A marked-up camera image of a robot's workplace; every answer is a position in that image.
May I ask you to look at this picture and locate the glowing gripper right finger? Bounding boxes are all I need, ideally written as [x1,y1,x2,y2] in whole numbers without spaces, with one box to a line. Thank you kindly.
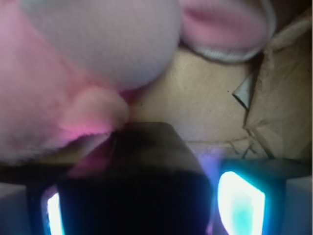
[213,159,313,235]

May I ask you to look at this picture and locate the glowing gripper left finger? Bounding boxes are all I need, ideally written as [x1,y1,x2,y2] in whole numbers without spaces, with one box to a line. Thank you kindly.
[0,182,66,235]

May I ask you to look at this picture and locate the black box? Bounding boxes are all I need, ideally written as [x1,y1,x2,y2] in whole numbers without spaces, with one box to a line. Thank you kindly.
[57,122,212,235]

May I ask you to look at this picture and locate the brown paper bag tray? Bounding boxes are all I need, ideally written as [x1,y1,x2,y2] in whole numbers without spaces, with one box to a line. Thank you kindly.
[0,7,313,184]

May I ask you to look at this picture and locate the pink plush bunny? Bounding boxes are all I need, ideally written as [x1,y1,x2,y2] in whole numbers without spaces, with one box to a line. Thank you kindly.
[0,0,276,165]

